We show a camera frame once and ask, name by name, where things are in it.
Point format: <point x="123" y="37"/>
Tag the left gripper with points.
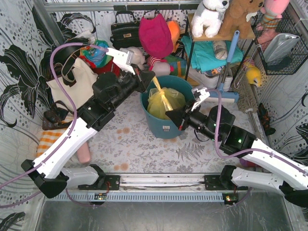
<point x="138" y="78"/>

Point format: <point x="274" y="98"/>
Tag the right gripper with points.
<point x="185" y="119"/>

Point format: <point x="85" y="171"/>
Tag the yellow trash bag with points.
<point x="162" y="100"/>

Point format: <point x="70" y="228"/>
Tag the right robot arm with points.
<point x="284" y="175"/>

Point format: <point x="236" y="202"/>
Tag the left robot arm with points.
<point x="48" y="171"/>

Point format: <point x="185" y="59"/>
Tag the teal trash bin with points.
<point x="165" y="129"/>

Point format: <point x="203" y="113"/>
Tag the magenta fuzzy bag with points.
<point x="155" y="36"/>

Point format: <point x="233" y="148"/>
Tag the colorful patterned bag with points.
<point x="94" y="57"/>

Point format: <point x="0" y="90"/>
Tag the cream canvas tote bag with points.
<point x="78" y="85"/>

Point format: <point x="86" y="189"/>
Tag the brown patterned bag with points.
<point x="57" y="117"/>

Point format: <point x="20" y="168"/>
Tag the pink pig plush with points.
<point x="159" y="66"/>

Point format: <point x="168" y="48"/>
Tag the white lamb plush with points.
<point x="137" y="56"/>

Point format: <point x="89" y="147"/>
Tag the rainbow striped cloth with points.
<point x="178" y="64"/>

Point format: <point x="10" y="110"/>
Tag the red cloth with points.
<point x="109" y="67"/>

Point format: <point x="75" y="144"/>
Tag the black leather handbag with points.
<point x="125" y="35"/>

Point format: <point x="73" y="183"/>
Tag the orange plush toy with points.
<point x="174" y="29"/>

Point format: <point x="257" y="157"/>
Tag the black shelf rack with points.
<point x="188" y="52"/>

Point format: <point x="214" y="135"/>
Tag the teal folded cloth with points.
<point x="203" y="57"/>

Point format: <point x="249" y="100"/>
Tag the white husky plush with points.
<point x="208" y="17"/>

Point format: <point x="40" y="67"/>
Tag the purple orange toy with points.
<point x="246" y="163"/>

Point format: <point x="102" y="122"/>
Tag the yellow duck plush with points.
<point x="252" y="73"/>

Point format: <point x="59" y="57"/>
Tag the pink cylinder toy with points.
<point x="83" y="153"/>

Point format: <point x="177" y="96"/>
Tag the brown dog plush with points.
<point x="238" y="15"/>

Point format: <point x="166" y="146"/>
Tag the orange checkered towel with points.
<point x="48" y="138"/>

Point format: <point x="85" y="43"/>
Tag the silver pouch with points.
<point x="280" y="46"/>

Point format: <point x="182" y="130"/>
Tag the pink plush toy top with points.
<point x="272" y="12"/>

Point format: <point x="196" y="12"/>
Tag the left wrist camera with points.
<point x="122" y="59"/>

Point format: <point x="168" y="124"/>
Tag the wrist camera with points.
<point x="122" y="59"/>
<point x="200" y="95"/>

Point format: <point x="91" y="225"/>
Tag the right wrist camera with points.
<point x="200" y="95"/>

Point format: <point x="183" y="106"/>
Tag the black wire basket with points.
<point x="292" y="62"/>

